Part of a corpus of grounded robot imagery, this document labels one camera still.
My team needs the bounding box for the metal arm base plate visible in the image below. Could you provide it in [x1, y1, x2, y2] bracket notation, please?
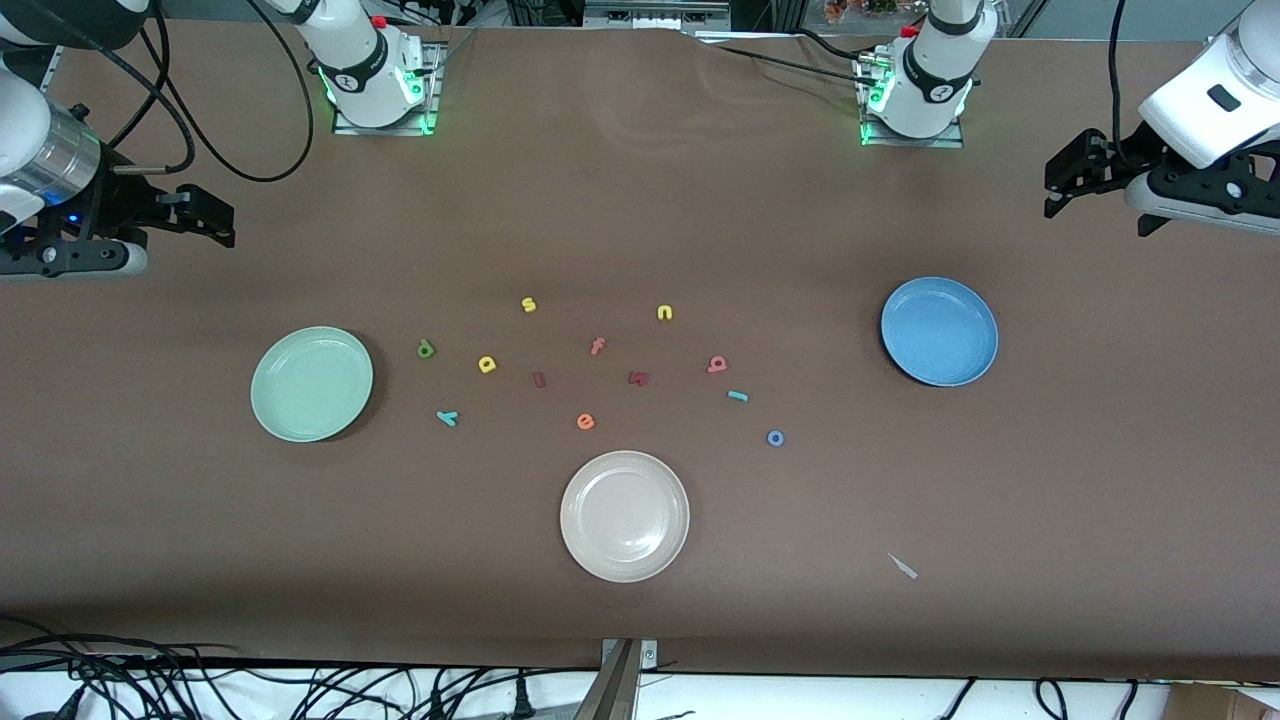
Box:
[332, 42, 443, 137]
[858, 55, 966, 149]

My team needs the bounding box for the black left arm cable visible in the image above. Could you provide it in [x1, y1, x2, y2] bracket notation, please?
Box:
[1106, 0, 1136, 171]

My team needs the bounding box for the green plate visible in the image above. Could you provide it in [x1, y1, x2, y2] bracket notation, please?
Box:
[250, 326, 375, 444]

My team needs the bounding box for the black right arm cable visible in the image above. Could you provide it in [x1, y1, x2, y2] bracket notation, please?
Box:
[40, 0, 316, 186]

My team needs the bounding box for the cardboard box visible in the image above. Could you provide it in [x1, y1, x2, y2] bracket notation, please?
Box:
[1165, 683, 1280, 720]

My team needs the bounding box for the brown table cover sheet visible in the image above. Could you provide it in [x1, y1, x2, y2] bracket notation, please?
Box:
[0, 20, 1280, 683]

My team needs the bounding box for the metal corner bracket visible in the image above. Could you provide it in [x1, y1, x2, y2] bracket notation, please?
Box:
[600, 638, 659, 673]

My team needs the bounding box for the aluminium profile post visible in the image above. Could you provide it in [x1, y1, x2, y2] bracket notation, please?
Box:
[573, 640, 641, 720]

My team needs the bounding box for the grey metal box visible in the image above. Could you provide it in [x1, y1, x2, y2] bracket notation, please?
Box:
[583, 0, 731, 29]

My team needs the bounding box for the beige plate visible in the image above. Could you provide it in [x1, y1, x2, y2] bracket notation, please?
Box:
[560, 450, 691, 584]

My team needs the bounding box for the blue plate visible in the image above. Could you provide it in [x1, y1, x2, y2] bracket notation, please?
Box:
[880, 277, 1000, 388]

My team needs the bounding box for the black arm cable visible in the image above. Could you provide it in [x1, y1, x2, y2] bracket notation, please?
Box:
[1106, 0, 1136, 171]
[40, 0, 316, 186]

